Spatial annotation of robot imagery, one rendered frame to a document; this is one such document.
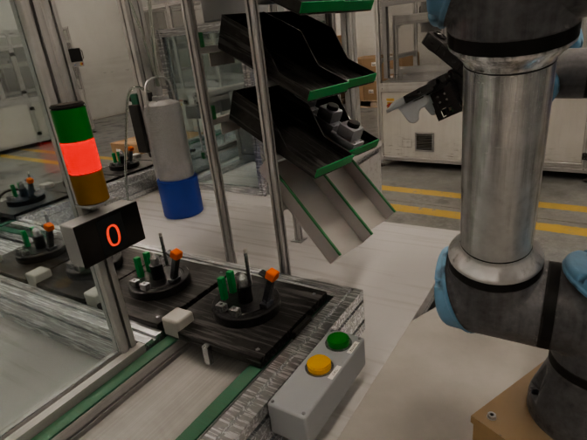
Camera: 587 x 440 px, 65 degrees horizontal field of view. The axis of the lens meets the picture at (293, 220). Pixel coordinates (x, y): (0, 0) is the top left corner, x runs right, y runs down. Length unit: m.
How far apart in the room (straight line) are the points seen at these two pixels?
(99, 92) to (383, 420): 12.52
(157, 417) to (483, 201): 0.61
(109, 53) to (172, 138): 11.60
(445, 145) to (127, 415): 4.49
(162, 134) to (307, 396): 1.24
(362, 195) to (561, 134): 3.63
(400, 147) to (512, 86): 4.73
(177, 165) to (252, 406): 1.19
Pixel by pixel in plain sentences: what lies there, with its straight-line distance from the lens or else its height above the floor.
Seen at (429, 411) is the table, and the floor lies 0.86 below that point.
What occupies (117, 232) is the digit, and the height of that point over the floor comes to 1.20.
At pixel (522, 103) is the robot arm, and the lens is 0.51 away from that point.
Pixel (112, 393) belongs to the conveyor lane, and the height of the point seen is 0.94.
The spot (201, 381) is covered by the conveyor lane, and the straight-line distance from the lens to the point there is 0.90.
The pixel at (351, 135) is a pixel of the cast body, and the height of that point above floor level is 1.24.
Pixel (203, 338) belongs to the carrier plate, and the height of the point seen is 0.97.
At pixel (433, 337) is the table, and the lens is 1.04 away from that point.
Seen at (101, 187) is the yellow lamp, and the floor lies 1.28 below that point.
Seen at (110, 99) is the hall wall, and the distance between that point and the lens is 13.22.
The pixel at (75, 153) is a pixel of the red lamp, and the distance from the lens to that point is 0.78.
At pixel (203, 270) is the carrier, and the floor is 0.97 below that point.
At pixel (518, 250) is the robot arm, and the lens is 0.61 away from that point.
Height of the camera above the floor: 1.48
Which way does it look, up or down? 22 degrees down
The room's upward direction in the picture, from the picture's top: 7 degrees counter-clockwise
